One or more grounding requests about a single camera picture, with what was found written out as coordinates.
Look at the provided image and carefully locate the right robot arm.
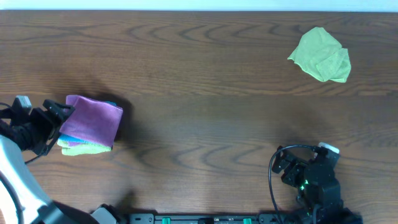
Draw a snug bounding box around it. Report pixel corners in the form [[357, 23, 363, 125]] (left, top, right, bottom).
[[268, 142, 363, 224]]

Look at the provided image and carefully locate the folded blue cloth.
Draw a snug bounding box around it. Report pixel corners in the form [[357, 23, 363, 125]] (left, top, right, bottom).
[[58, 101, 118, 144]]

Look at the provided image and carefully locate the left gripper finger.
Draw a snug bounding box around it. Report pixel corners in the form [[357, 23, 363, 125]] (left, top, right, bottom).
[[43, 100, 75, 122], [32, 131, 60, 156]]

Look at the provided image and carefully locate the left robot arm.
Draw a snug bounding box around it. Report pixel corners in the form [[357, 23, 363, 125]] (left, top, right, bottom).
[[1, 96, 124, 224]]

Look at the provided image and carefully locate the purple microfiber cloth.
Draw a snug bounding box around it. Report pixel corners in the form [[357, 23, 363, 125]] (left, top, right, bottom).
[[58, 94, 124, 148]]

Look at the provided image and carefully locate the crumpled green cloth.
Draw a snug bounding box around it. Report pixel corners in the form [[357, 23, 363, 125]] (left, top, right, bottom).
[[288, 27, 351, 83]]

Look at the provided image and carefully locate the folded green cloth in stack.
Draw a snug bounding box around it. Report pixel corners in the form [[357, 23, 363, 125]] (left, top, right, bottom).
[[57, 140, 112, 156]]

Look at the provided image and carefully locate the folded purple cloth in stack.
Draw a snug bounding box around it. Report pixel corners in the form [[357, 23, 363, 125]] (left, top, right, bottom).
[[67, 141, 82, 147]]

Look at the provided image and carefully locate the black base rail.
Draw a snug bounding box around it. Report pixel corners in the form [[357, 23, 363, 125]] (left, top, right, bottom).
[[126, 211, 363, 224]]

